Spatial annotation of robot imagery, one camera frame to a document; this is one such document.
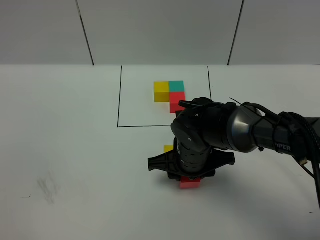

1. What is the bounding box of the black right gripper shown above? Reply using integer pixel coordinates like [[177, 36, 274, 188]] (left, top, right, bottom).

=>
[[148, 139, 236, 182]]

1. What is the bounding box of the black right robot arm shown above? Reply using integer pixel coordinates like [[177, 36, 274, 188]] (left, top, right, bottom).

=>
[[148, 97, 320, 181]]

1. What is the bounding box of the red template block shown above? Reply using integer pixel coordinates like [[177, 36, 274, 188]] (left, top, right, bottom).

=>
[[169, 91, 186, 114]]

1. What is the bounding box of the green template block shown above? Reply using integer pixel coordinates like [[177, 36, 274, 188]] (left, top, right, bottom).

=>
[[169, 81, 185, 93]]

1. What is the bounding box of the yellow template block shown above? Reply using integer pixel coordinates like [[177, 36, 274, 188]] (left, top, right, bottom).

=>
[[153, 81, 170, 103]]

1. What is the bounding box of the black right camera cable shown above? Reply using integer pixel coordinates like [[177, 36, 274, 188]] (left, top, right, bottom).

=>
[[229, 97, 320, 208]]

